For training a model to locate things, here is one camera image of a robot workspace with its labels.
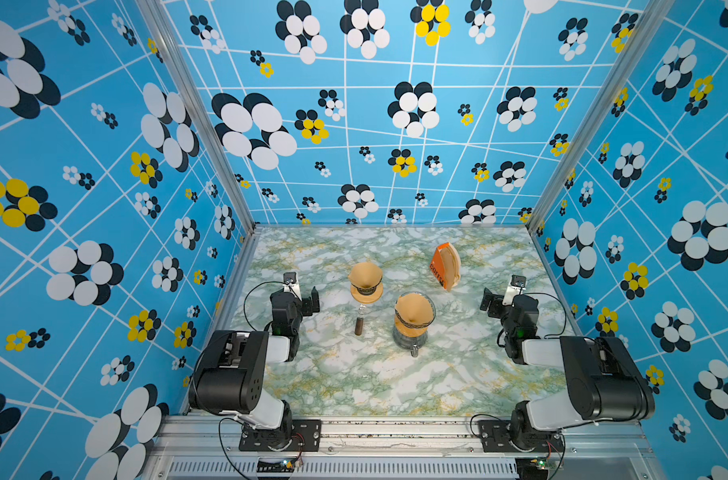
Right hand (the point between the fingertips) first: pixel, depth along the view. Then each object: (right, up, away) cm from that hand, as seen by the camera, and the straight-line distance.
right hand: (505, 291), depth 93 cm
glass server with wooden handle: (-46, -8, -6) cm, 47 cm away
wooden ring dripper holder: (-44, -1, -6) cm, 44 cm away
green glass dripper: (-43, +1, -5) cm, 44 cm away
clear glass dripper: (-30, -6, -17) cm, 35 cm away
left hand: (-65, +1, +1) cm, 65 cm away
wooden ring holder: (-32, -9, -12) cm, 35 cm away
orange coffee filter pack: (-17, +8, +7) cm, 20 cm away
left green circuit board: (-63, -39, -22) cm, 77 cm away
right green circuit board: (+1, -38, -22) cm, 44 cm away
